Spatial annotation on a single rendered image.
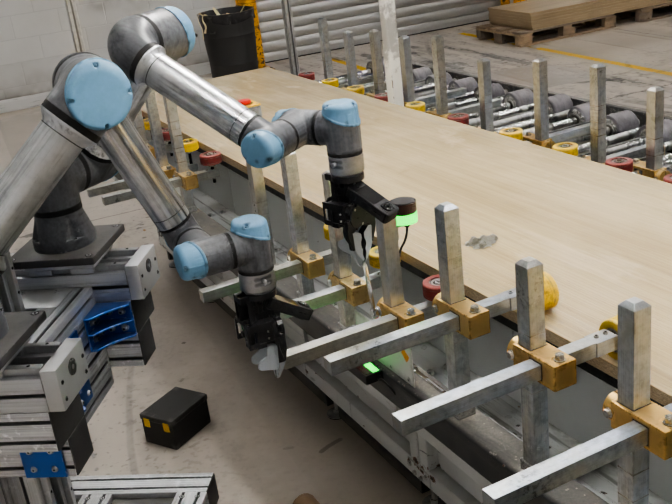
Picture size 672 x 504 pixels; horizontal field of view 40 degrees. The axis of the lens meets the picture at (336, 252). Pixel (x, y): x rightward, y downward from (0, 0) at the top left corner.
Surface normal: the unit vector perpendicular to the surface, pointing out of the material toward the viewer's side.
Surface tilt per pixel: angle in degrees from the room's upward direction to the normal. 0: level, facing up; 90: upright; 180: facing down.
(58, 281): 90
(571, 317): 0
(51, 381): 90
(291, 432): 0
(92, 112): 86
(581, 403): 90
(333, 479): 0
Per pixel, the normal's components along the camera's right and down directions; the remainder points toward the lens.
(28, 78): 0.40, 0.30
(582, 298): -0.11, -0.92
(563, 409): -0.88, 0.27
